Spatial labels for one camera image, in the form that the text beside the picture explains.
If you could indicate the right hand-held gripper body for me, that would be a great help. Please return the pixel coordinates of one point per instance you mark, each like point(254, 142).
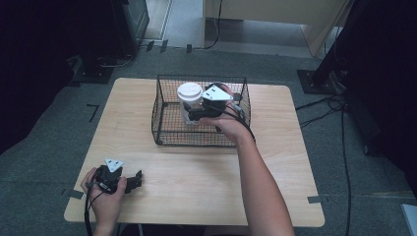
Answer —
point(214, 95)

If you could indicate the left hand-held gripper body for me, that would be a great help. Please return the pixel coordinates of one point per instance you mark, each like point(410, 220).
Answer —
point(107, 178)

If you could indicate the white cup with lid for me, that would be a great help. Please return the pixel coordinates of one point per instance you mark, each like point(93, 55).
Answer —
point(189, 93)

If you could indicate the person's left hand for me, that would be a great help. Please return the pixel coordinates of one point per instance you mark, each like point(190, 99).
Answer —
point(105, 205)

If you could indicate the person's right hand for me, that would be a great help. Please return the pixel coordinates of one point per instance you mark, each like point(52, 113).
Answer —
point(229, 126)

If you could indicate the grey tape piece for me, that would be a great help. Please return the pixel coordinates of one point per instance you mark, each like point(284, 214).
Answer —
point(314, 199)
point(76, 194)

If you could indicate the black floor tape strip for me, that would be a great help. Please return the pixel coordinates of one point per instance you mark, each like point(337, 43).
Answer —
point(164, 46)
point(189, 48)

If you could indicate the dark cabinet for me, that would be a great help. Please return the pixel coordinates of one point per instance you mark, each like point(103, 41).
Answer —
point(131, 26)

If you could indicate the black stand with flat base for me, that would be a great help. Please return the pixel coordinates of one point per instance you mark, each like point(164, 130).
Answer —
point(93, 73)

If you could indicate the beige wooden furniture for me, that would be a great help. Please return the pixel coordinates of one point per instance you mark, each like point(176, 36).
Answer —
point(278, 10)

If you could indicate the black stand with square base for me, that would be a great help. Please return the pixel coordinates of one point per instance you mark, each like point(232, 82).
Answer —
point(323, 80)

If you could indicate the white flat object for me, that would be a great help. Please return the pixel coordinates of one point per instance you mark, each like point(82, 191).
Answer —
point(410, 219)

